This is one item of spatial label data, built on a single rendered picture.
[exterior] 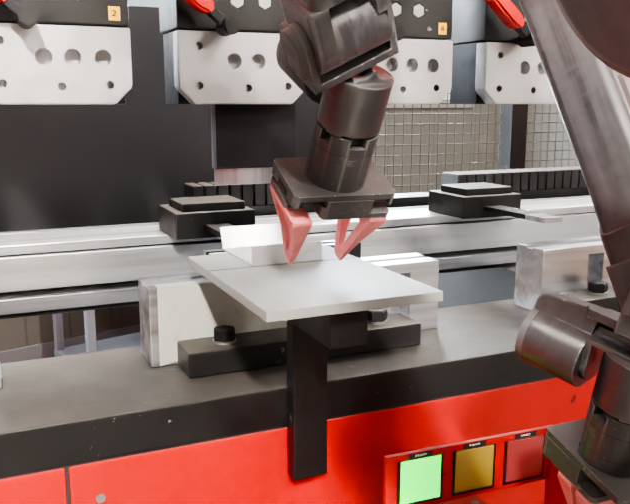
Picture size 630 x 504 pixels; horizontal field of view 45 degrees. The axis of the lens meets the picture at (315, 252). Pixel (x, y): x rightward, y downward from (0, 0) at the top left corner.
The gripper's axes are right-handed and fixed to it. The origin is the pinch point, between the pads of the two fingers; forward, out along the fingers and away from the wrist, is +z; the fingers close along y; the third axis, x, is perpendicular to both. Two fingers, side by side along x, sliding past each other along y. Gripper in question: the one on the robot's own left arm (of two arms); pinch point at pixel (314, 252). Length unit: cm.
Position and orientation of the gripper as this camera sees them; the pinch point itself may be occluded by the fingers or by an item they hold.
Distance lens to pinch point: 76.2
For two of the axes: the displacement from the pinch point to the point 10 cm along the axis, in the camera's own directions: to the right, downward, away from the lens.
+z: -2.0, 7.8, 6.0
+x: 3.5, 6.3, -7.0
